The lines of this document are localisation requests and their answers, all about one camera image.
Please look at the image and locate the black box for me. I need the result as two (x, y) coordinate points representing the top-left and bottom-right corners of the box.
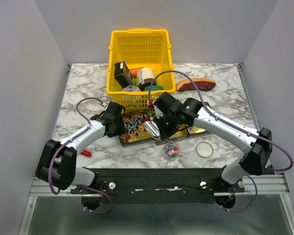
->
(114, 61), (133, 89)

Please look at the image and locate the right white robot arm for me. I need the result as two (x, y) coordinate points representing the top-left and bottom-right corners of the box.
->
(153, 92), (272, 192)

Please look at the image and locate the black base frame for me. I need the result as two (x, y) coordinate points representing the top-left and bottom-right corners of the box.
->
(71, 167), (277, 205)

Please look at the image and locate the toy meat slice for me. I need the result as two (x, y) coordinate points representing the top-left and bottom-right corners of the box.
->
(175, 78), (217, 92)

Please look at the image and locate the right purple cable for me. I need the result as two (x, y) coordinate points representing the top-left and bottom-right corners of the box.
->
(148, 70), (294, 172)

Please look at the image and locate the gold jar lid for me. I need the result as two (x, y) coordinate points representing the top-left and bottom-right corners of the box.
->
(196, 141), (214, 158)

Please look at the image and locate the red small object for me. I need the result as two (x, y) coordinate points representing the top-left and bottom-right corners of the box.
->
(81, 150), (92, 157)

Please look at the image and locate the aluminium rail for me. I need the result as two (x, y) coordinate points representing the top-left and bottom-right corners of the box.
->
(30, 174), (290, 196)

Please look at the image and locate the gold candy tin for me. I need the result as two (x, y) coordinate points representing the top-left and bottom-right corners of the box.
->
(187, 126), (207, 135)
(154, 125), (188, 145)
(119, 111), (153, 147)

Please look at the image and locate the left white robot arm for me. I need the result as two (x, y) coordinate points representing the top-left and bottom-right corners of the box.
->
(35, 101), (125, 194)

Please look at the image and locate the white brown jar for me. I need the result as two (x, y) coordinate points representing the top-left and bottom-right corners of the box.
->
(136, 68), (155, 91)

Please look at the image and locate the orange carrot toy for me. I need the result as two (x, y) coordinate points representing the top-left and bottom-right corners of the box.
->
(129, 67), (143, 78)

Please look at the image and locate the clear plastic jar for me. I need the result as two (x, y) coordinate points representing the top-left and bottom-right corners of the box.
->
(163, 142), (180, 161)

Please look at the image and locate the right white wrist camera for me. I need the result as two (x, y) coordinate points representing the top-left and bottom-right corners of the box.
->
(148, 99), (163, 118)

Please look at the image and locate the metal candy scoop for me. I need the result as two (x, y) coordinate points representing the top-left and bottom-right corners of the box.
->
(142, 121), (161, 140)

